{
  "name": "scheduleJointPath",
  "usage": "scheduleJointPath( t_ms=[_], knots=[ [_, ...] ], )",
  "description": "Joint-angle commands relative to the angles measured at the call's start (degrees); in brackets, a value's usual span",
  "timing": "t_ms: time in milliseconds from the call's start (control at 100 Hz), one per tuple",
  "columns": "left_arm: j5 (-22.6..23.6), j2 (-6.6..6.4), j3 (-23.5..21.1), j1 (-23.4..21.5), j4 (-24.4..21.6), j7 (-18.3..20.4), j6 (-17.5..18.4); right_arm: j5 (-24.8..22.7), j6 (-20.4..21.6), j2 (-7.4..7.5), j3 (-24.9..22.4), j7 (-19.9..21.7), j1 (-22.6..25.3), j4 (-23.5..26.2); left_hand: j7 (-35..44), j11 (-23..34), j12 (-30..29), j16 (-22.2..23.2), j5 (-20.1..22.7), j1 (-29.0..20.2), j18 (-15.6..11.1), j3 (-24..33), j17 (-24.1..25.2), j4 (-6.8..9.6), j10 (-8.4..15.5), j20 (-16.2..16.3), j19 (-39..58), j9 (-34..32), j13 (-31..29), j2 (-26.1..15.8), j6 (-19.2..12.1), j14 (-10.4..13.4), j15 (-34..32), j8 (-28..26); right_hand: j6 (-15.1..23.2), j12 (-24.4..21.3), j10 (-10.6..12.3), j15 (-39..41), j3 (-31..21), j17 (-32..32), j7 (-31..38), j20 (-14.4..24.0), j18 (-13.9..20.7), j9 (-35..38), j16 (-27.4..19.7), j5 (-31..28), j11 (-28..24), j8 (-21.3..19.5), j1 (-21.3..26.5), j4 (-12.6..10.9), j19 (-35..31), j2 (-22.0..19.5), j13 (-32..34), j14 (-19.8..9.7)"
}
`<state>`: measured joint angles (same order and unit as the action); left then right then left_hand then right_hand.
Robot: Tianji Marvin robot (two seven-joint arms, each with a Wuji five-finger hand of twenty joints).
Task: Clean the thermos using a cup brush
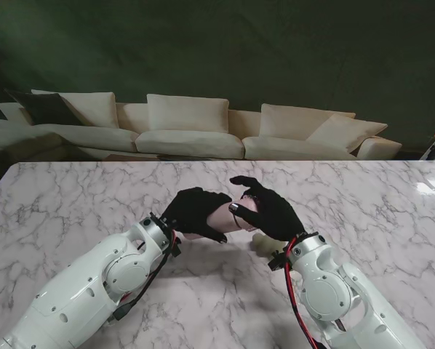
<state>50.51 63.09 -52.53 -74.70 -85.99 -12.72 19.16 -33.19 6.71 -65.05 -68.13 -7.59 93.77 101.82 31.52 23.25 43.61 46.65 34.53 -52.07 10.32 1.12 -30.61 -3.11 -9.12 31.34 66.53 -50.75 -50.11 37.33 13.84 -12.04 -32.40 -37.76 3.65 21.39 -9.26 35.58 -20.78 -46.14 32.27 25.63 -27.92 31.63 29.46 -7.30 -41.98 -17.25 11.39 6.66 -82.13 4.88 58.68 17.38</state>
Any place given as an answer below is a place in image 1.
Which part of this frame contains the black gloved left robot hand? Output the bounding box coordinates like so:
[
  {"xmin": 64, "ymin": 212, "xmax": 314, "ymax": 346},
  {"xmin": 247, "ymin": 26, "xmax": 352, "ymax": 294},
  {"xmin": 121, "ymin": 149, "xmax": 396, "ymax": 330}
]
[{"xmin": 161, "ymin": 187, "xmax": 232, "ymax": 244}]

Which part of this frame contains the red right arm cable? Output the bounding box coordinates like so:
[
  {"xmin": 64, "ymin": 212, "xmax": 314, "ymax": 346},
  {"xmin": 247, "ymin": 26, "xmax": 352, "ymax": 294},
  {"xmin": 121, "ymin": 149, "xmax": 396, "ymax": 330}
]
[{"xmin": 283, "ymin": 238, "xmax": 326, "ymax": 348}]

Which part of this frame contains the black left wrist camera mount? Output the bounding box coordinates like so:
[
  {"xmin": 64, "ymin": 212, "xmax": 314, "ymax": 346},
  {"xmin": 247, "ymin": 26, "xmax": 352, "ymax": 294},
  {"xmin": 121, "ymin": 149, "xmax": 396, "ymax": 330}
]
[{"xmin": 168, "ymin": 232, "xmax": 183, "ymax": 258}]

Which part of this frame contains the pink thermos body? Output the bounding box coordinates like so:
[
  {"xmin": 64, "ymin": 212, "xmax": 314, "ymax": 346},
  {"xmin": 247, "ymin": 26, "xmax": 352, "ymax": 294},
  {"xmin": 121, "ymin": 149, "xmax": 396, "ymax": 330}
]
[{"xmin": 183, "ymin": 201, "xmax": 242, "ymax": 241}]

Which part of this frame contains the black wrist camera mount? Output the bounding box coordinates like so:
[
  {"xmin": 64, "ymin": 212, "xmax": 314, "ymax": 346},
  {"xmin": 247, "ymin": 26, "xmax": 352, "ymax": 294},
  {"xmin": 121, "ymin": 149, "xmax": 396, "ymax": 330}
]
[
  {"xmin": 268, "ymin": 249, "xmax": 287, "ymax": 272},
  {"xmin": 168, "ymin": 232, "xmax": 183, "ymax": 258}
]

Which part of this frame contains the cream fabric sofa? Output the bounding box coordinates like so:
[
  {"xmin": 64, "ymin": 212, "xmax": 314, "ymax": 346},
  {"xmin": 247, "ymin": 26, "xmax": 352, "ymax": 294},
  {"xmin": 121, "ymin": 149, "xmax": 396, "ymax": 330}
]
[{"xmin": 0, "ymin": 89, "xmax": 404, "ymax": 161}]

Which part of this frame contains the pink thermos lid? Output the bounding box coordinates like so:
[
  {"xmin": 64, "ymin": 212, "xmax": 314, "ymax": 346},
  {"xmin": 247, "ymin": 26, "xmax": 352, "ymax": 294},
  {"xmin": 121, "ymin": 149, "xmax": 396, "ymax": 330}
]
[{"xmin": 232, "ymin": 194, "xmax": 264, "ymax": 233}]

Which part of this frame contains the dark brown sofa cushion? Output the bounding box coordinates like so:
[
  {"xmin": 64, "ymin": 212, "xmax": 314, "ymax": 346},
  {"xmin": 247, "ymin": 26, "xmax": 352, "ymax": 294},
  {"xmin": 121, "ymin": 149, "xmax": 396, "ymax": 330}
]
[{"xmin": 4, "ymin": 88, "xmax": 84, "ymax": 127}]

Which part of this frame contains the sponge cup brush red handle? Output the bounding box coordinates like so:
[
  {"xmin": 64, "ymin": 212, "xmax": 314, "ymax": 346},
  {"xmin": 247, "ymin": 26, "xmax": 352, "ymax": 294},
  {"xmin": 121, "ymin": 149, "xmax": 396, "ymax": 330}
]
[{"xmin": 252, "ymin": 234, "xmax": 287, "ymax": 257}]

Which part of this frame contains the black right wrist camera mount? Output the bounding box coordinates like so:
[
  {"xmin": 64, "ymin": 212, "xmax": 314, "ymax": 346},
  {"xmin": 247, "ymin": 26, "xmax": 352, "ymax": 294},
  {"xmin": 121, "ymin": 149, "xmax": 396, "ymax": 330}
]
[{"xmin": 268, "ymin": 249, "xmax": 287, "ymax": 272}]

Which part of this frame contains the cream sofa cushion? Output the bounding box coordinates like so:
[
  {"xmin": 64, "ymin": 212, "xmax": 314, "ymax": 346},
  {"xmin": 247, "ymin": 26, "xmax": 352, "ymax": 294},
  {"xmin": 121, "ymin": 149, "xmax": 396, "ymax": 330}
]
[
  {"xmin": 31, "ymin": 89, "xmax": 117, "ymax": 129},
  {"xmin": 259, "ymin": 103, "xmax": 357, "ymax": 141},
  {"xmin": 146, "ymin": 93, "xmax": 230, "ymax": 134},
  {"xmin": 306, "ymin": 113, "xmax": 388, "ymax": 153}
]

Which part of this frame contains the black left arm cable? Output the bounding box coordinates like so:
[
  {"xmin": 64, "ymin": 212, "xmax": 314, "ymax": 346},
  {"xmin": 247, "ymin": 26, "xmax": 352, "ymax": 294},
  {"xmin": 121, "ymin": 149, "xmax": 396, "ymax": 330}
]
[{"xmin": 110, "ymin": 232, "xmax": 182, "ymax": 323}]

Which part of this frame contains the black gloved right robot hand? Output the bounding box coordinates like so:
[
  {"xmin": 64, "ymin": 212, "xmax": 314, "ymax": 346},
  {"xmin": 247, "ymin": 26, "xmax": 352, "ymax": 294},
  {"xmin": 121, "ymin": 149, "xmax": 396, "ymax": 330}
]
[{"xmin": 228, "ymin": 175, "xmax": 308, "ymax": 242}]

